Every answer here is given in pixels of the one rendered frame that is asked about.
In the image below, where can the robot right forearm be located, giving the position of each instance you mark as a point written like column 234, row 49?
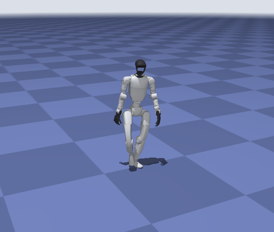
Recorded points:
column 120, row 104

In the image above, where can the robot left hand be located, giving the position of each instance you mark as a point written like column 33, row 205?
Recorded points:
column 158, row 118

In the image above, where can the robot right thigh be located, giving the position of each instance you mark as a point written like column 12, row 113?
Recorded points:
column 127, row 123

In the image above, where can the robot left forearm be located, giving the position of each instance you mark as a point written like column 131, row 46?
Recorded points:
column 156, row 105

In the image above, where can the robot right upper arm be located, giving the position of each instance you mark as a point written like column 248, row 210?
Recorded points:
column 125, row 82

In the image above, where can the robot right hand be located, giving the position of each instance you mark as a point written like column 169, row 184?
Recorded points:
column 117, row 118

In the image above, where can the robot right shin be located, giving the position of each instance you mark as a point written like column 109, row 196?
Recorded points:
column 129, row 149

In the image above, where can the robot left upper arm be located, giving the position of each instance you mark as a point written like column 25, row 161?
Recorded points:
column 152, row 87

